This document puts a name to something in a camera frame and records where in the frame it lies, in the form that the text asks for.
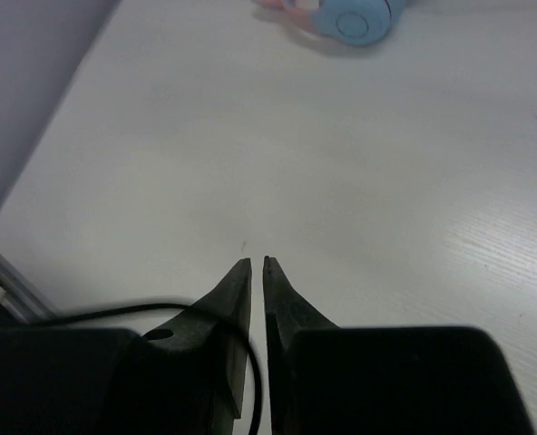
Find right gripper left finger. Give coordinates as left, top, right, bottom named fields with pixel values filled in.
left=143, top=258, right=252, bottom=434

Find pink blue cat headphones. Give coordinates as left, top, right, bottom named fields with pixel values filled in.
left=255, top=0, right=409, bottom=46

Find black headphone cable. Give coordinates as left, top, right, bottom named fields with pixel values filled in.
left=0, top=301, right=264, bottom=435

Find aluminium rail frame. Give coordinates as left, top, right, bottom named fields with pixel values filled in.
left=0, top=254, right=55, bottom=327

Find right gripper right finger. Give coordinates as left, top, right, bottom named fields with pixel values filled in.
left=262, top=256, right=339, bottom=434

